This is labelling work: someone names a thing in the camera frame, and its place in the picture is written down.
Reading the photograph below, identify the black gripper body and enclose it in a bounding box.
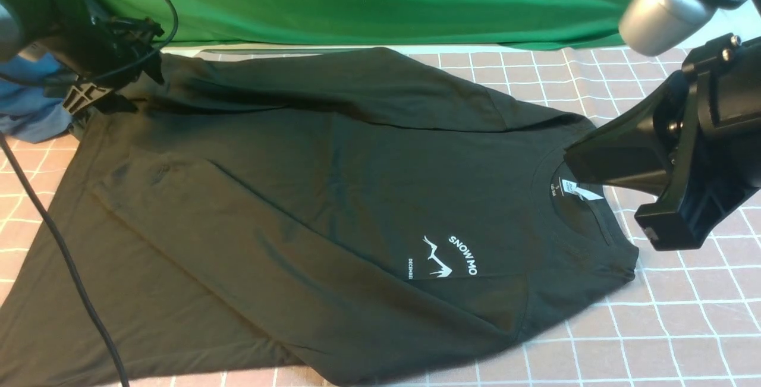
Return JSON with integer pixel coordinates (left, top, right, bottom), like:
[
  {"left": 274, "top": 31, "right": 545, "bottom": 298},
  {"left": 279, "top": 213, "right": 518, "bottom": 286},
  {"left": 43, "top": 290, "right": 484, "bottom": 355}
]
[{"left": 54, "top": 0, "right": 164, "bottom": 115}]

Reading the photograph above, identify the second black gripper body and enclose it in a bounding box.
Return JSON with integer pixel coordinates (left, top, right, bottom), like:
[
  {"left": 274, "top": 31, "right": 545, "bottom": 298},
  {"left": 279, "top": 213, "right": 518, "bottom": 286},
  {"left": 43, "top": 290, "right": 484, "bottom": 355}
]
[{"left": 635, "top": 34, "right": 760, "bottom": 251}]

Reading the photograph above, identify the gray long-sleeved shirt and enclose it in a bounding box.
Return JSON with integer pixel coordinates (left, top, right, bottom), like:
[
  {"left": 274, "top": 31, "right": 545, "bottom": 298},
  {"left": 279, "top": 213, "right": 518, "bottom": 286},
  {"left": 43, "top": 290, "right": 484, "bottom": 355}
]
[{"left": 0, "top": 47, "right": 640, "bottom": 387}]

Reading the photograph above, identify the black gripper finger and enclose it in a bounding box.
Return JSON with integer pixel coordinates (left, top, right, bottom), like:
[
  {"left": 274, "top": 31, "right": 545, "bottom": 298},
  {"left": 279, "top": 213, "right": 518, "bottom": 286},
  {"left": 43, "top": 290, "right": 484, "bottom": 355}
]
[{"left": 564, "top": 72, "right": 688, "bottom": 188}]

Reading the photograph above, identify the black and gray robot arm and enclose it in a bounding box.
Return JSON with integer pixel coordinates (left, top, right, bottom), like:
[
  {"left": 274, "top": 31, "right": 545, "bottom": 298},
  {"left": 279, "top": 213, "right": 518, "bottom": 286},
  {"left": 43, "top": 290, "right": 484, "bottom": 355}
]
[{"left": 1, "top": 0, "right": 164, "bottom": 116}]

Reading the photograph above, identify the blue garment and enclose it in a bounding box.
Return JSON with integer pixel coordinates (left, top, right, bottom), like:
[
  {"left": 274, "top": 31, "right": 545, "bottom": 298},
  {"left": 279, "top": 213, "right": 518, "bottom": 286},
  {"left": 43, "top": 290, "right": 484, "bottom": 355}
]
[{"left": 1, "top": 54, "right": 71, "bottom": 143}]

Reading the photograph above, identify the pink checkered tablecloth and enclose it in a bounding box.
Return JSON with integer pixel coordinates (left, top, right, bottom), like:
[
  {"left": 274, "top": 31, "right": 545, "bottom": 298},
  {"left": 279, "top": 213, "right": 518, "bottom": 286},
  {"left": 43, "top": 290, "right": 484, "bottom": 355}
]
[{"left": 0, "top": 45, "right": 761, "bottom": 387}]

